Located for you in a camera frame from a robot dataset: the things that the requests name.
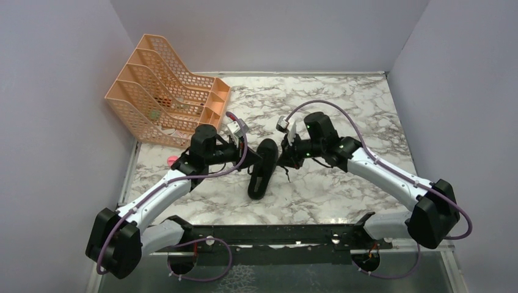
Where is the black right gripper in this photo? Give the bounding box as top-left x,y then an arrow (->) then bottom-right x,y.
276,131 -> 324,170

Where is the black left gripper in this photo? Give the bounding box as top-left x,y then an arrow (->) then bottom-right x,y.
205,134 -> 263,172

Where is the black canvas sneaker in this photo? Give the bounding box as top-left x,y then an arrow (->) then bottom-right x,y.
247,138 -> 279,200

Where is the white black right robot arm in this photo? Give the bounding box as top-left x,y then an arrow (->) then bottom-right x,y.
276,112 -> 460,249

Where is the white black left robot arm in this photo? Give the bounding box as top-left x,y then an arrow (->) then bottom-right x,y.
86,118 -> 260,279

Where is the pink capped small bottle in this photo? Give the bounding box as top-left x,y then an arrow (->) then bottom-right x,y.
167,156 -> 178,167

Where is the orange plastic file organizer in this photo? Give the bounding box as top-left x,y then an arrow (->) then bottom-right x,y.
104,34 -> 231,148

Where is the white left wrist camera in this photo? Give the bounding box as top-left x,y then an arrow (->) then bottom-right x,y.
226,118 -> 249,143

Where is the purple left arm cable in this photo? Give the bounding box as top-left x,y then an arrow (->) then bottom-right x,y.
95,111 -> 249,283

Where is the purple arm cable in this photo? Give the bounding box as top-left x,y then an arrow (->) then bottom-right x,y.
95,111 -> 249,283
285,99 -> 473,281

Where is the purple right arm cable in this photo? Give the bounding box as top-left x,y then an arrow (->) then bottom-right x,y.
285,99 -> 473,281

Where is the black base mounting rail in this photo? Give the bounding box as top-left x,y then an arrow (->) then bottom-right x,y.
160,224 -> 392,266

